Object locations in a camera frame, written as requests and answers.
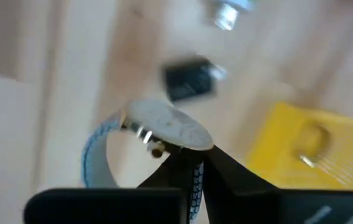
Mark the green and white charger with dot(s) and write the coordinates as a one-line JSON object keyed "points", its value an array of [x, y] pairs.
{"points": [[229, 12]]}

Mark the yellow plastic basket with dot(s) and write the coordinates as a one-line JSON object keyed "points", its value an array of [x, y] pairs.
{"points": [[350, 146]]}

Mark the black plug adapter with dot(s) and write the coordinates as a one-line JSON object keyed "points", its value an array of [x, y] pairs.
{"points": [[189, 79]]}

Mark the blue and white wrist watch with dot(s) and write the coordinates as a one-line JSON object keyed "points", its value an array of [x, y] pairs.
{"points": [[170, 124]]}

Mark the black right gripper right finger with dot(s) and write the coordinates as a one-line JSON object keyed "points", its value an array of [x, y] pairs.
{"points": [[257, 205]]}

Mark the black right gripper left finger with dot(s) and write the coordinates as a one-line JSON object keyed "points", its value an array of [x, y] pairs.
{"points": [[108, 208]]}

